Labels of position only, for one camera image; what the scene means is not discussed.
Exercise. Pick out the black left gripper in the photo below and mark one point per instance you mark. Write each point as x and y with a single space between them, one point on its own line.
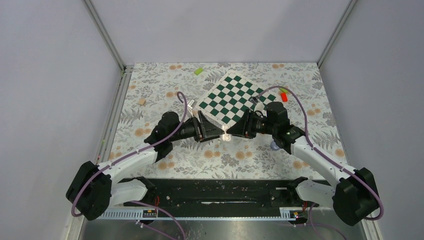
206 130

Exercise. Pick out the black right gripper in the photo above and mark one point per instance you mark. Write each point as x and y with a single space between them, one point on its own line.
244 127

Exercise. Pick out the white earbud charging case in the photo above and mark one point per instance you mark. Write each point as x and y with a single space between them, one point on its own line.
225 136

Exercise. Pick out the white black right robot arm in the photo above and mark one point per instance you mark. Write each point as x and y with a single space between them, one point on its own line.
351 193

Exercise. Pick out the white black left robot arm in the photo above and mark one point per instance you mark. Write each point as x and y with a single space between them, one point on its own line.
96 187

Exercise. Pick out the green white chessboard mat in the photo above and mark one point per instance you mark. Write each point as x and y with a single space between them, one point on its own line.
227 100

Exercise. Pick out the red block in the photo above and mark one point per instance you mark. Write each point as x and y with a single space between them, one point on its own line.
284 97

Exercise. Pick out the lime green block far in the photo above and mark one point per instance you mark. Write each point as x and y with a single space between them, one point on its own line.
198 71

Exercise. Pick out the floral patterned table mat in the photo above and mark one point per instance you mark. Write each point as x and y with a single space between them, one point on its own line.
239 158

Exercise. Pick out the small wooden cube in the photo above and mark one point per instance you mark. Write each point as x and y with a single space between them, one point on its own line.
142 102

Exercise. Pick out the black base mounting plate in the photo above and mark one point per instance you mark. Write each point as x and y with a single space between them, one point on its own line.
226 199

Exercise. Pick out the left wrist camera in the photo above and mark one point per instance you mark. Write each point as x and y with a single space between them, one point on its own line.
191 108

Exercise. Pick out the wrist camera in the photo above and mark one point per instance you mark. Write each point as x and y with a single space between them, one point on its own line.
257 104
191 108

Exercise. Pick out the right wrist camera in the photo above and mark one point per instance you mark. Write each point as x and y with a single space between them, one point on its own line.
257 104

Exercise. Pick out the right aluminium frame post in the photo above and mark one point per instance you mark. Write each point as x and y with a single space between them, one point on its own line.
337 30

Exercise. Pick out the aluminium frame post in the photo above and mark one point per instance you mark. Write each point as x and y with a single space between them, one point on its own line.
337 30
98 23

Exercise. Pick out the left aluminium frame post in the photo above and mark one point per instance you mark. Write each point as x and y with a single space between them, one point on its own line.
98 23

